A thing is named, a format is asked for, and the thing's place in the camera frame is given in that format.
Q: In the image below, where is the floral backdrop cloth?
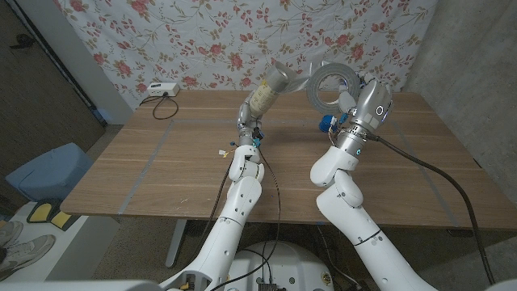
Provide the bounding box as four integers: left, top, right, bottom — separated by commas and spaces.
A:
54, 0, 439, 112

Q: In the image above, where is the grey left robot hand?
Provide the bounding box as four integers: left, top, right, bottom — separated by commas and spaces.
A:
236, 99, 267, 148

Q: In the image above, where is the white table leg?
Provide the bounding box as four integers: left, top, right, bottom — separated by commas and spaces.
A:
165, 219, 189, 269

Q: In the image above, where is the blue plastic bin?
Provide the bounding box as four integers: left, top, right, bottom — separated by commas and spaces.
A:
5, 141, 95, 203

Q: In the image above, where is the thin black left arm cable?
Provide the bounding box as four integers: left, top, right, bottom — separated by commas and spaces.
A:
208, 147, 283, 291

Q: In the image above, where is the white floor platform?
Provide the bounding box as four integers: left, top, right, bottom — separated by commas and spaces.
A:
0, 200, 121, 283

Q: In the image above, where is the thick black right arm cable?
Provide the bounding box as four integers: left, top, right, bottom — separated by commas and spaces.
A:
366, 133, 496, 285

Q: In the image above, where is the grey duct tape roll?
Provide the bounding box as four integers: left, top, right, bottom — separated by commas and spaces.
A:
274, 60, 362, 117

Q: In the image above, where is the blue bottle cap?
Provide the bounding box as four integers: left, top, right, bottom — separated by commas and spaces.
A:
318, 114, 338, 134

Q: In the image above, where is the cream plastic drink bottle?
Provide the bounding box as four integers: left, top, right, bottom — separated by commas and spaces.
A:
248, 64, 291, 120

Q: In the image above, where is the black door hook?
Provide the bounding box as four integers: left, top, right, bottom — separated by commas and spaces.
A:
10, 33, 36, 50

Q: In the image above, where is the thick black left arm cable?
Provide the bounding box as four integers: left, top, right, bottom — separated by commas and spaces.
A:
187, 158, 235, 266

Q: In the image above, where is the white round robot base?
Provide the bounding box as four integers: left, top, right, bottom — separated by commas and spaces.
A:
225, 240, 335, 291

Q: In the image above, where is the grey sneaker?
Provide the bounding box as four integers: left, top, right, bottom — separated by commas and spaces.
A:
0, 220, 23, 248
0, 234, 56, 272

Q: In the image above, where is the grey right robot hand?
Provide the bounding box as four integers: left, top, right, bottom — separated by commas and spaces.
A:
338, 74, 394, 132

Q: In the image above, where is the white power adapter box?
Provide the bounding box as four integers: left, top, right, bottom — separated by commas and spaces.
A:
146, 82, 181, 98

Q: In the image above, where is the black power cord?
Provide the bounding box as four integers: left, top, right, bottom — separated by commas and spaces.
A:
139, 93, 180, 121

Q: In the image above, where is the black cable on base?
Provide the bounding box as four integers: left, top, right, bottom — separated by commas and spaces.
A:
242, 241, 272, 284

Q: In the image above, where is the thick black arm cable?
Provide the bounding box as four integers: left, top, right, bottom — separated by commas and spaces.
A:
187, 158, 235, 266
366, 133, 496, 285

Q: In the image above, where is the yellow black slipper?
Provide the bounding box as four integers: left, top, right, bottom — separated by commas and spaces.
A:
26, 201, 53, 224
50, 210, 73, 230

